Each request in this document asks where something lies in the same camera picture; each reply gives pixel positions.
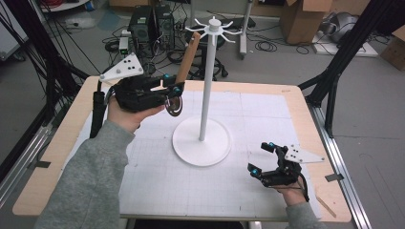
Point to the person's right hand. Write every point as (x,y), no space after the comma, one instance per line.
(294,194)

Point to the thin wooden stick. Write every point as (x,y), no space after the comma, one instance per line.
(325,206)

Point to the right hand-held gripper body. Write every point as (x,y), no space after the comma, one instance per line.
(286,173)

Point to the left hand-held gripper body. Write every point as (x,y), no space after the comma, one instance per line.
(137,93)

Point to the aluminium rail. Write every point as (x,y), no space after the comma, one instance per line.
(340,165)
(22,165)

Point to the white grid mat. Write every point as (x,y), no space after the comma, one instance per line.
(223,191)

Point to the white flat board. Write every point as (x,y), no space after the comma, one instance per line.
(366,51)

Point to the person's left hand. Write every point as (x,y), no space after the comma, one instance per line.
(127,119)

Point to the small cardboard box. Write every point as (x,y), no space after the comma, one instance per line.
(394,47)

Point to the black computer tower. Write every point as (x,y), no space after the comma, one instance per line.
(165,27)
(141,25)

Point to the small white electronic box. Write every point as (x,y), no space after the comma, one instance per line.
(123,44)

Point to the grey rounded device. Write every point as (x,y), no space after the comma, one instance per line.
(342,25)

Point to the black metal frame post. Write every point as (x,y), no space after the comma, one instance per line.
(350,47)
(35,38)

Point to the white hook rack stand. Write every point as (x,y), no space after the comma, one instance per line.
(207,79)

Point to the black tape strip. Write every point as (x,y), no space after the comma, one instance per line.
(42,164)
(334,177)

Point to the large open cardboard box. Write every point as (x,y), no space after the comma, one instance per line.
(302,22)

